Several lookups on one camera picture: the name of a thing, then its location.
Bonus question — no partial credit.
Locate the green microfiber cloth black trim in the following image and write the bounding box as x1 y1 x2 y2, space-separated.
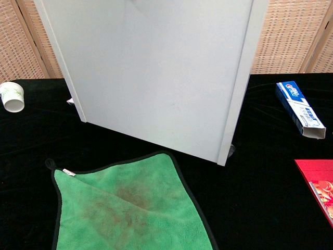
45 150 219 250

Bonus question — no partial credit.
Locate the white cabinet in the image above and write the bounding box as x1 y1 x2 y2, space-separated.
33 0 270 167

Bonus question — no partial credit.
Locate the black velvet tablecloth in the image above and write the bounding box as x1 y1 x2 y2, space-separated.
0 72 333 250

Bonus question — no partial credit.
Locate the blue white toothpaste box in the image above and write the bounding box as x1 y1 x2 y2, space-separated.
275 80 327 140

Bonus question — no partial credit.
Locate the woven rattan screen panel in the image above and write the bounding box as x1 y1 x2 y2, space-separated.
0 0 65 84
250 0 333 75

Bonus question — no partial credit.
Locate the white paper cup green print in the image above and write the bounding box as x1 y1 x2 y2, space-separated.
0 81 25 113

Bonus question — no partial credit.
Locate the red printed gift box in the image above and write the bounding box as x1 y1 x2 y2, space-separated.
294 159 333 228

